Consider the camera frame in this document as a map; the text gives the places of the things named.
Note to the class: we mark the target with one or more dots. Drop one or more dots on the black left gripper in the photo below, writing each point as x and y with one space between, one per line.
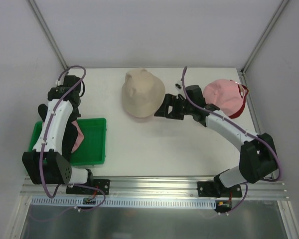
68 143

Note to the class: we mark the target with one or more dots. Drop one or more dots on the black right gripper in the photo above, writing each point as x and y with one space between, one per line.
171 107

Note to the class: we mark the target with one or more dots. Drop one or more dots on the beige bucket hat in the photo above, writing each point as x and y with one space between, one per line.
142 93

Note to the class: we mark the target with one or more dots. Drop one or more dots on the pink black-trimmed hat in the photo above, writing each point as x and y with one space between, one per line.
80 137

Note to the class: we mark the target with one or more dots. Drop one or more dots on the pink cap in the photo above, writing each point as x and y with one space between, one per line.
219 93

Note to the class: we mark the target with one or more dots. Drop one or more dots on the dark red cap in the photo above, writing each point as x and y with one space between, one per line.
237 102

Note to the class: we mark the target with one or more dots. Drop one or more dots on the black bucket hat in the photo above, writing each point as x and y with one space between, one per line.
70 135

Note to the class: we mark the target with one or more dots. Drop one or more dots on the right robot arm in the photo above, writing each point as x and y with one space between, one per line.
257 158

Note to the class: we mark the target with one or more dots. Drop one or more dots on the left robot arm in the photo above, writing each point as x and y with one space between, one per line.
61 109

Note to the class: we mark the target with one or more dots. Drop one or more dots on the green plastic tray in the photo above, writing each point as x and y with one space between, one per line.
94 144

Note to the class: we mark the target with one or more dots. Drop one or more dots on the left aluminium frame post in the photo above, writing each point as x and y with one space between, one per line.
46 31

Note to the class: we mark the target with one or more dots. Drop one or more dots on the aluminium frame post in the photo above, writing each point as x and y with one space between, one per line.
46 31
265 34

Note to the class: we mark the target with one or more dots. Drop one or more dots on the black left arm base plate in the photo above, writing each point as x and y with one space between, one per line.
102 184

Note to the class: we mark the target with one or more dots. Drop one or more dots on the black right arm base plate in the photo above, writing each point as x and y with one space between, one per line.
209 189

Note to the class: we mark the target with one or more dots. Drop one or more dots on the aluminium rail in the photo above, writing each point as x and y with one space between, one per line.
185 188

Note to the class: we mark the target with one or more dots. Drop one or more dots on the white slotted cable duct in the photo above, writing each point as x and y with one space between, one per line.
126 202

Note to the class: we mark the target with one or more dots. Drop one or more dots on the right aluminium frame post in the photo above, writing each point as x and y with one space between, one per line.
265 34

